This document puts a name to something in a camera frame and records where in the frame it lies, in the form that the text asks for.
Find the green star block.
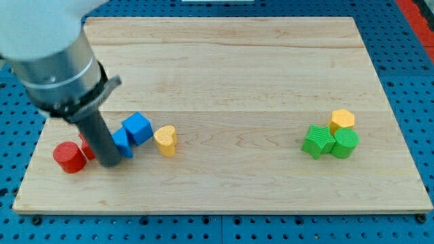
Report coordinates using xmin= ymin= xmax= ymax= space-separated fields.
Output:
xmin=301 ymin=125 xmax=336 ymax=159

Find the red cylinder block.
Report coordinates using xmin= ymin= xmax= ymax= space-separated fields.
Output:
xmin=53 ymin=141 xmax=87 ymax=174

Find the red star block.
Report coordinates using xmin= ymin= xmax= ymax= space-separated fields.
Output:
xmin=79 ymin=134 xmax=96 ymax=160

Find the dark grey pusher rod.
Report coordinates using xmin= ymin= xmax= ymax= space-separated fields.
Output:
xmin=76 ymin=110 xmax=121 ymax=167

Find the light wooden board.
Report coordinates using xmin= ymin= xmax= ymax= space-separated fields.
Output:
xmin=13 ymin=17 xmax=433 ymax=215

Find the blue cube block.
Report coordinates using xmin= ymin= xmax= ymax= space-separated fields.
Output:
xmin=122 ymin=112 xmax=153 ymax=146

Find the green cylinder block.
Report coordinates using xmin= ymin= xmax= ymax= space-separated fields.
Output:
xmin=330 ymin=128 xmax=359 ymax=159

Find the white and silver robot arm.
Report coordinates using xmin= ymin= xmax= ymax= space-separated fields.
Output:
xmin=1 ymin=0 xmax=120 ymax=123

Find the blue triangle block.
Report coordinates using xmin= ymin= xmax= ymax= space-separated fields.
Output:
xmin=112 ymin=127 xmax=133 ymax=159

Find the yellow heart block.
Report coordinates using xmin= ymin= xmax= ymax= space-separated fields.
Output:
xmin=153 ymin=125 xmax=178 ymax=157

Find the yellow hexagon block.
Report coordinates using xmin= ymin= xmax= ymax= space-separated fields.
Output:
xmin=327 ymin=109 xmax=355 ymax=135

